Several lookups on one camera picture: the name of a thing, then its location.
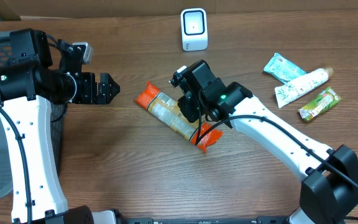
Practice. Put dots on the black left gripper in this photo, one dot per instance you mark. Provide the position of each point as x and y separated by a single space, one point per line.
89 88

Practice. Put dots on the teal wet wipes packet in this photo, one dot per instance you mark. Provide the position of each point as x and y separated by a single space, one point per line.
283 69

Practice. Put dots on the brown cardboard backdrop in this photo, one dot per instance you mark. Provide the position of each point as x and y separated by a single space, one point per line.
15 9

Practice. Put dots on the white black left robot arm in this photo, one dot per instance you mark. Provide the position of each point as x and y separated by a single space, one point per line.
41 73

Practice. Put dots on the green snack packet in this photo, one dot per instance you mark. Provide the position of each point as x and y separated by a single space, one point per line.
323 102

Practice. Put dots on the red spaghetti packet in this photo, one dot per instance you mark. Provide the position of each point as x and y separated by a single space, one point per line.
166 109

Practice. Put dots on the white barcode scanner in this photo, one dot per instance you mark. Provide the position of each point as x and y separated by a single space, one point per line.
194 29

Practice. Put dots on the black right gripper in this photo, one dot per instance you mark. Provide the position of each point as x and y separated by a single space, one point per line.
186 106

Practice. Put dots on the white tube gold cap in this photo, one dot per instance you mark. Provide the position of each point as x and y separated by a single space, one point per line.
302 85

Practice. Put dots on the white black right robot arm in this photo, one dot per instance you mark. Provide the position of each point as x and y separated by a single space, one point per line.
328 177

